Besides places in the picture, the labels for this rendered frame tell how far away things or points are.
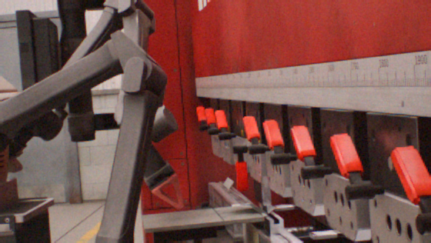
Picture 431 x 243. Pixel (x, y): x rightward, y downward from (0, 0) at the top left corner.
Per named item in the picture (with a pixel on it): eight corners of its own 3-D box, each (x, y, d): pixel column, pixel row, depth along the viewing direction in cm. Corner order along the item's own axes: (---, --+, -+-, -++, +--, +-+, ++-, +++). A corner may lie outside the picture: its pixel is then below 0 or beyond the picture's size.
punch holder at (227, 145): (222, 159, 210) (218, 98, 209) (253, 157, 211) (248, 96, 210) (231, 165, 195) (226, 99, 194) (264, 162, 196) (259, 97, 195)
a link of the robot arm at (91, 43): (133, 8, 219) (111, -15, 212) (161, 15, 209) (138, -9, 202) (36, 137, 210) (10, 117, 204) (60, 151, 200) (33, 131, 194)
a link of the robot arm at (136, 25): (141, 22, 213) (116, -3, 206) (158, 13, 211) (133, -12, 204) (136, 144, 185) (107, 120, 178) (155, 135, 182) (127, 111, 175)
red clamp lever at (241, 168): (235, 191, 165) (232, 145, 165) (254, 189, 166) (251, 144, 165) (236, 192, 164) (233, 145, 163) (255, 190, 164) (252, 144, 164)
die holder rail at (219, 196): (210, 211, 261) (208, 182, 260) (228, 209, 262) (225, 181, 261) (234, 239, 211) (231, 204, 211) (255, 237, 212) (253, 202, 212)
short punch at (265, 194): (255, 208, 186) (252, 168, 186) (263, 207, 186) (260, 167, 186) (263, 214, 176) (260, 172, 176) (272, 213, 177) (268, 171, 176)
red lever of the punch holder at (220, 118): (212, 109, 190) (219, 136, 183) (229, 108, 191) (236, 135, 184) (212, 114, 191) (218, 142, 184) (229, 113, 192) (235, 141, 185)
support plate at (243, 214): (141, 219, 187) (141, 214, 187) (249, 208, 190) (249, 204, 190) (145, 233, 169) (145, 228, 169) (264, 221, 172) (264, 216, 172)
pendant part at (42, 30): (37, 110, 314) (29, 21, 312) (67, 108, 315) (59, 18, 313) (23, 114, 269) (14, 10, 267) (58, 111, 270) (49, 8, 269)
